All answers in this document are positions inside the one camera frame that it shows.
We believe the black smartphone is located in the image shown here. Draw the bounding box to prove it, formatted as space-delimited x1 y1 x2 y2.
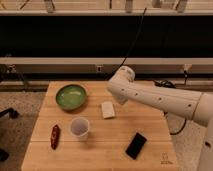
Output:
126 133 147 160

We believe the black hanging cable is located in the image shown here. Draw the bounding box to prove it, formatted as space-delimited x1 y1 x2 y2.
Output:
114 7 148 71

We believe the white sponge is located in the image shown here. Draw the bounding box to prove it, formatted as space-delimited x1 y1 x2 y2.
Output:
101 101 115 119

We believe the grey metal rail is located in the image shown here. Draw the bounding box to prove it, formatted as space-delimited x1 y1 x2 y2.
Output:
0 57 213 74

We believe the translucent white cup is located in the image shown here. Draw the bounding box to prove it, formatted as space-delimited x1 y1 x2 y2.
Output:
70 117 90 141

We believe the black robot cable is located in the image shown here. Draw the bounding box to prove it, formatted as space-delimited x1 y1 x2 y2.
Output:
153 79 188 136

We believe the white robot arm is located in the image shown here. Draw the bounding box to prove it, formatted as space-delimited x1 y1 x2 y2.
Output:
107 66 213 171

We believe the black chair base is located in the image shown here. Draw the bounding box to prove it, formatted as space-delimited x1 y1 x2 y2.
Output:
0 107 20 163

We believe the green ceramic bowl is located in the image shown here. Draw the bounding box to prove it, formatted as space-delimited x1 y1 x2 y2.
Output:
55 84 87 111

